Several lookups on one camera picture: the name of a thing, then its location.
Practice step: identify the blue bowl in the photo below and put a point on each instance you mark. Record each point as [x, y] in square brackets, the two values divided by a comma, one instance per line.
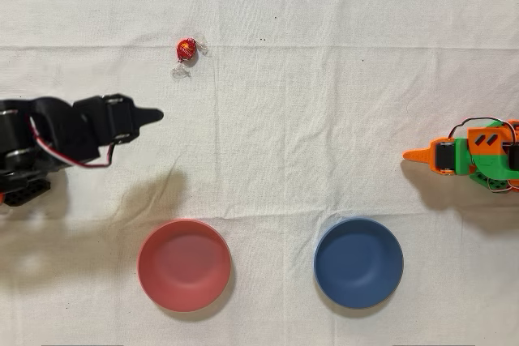
[359, 263]

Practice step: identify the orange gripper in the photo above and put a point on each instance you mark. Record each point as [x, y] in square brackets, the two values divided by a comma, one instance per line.
[446, 156]

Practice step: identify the red bowl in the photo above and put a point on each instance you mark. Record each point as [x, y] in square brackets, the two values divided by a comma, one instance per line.
[184, 265]

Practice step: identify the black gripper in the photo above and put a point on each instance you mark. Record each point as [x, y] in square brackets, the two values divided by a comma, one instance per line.
[122, 117]

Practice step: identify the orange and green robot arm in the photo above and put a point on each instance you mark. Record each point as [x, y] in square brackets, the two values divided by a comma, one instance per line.
[486, 159]

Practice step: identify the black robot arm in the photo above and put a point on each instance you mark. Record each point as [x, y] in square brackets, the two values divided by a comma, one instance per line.
[57, 127]

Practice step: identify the white tablecloth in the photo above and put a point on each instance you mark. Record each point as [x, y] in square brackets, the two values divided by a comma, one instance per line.
[284, 99]

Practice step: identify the red candy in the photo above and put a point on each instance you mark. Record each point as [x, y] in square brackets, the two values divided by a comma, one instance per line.
[185, 49]

